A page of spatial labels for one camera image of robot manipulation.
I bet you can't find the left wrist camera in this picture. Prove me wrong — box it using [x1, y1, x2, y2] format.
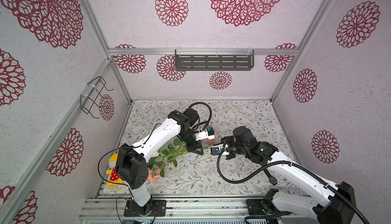
[195, 126, 214, 140]

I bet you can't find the dark grey wall shelf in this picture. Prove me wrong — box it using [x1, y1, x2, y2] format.
[174, 50, 254, 71]

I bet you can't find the yellow plush toy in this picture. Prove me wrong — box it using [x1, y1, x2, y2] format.
[106, 153, 124, 187]

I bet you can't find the black wristwatch on table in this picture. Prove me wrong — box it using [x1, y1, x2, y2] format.
[264, 170, 278, 185]

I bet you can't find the pink artificial rose stem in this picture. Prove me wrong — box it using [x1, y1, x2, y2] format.
[147, 156, 168, 183]

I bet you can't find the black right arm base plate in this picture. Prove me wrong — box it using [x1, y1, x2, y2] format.
[245, 198, 291, 216]

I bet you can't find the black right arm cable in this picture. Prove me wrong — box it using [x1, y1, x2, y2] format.
[216, 142, 371, 224]

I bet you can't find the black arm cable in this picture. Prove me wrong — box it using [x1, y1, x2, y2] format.
[216, 142, 371, 224]
[97, 101, 213, 224]

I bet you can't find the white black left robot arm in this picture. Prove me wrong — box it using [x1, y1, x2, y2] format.
[115, 108, 214, 208]

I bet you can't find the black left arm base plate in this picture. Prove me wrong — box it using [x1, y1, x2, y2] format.
[124, 199, 167, 217]

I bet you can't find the black wire wall basket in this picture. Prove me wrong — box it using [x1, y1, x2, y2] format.
[79, 76, 115, 121]

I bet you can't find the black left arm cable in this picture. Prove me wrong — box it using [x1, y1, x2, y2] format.
[97, 101, 213, 224]

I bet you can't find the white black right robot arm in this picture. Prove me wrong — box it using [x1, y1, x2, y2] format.
[211, 126, 358, 224]

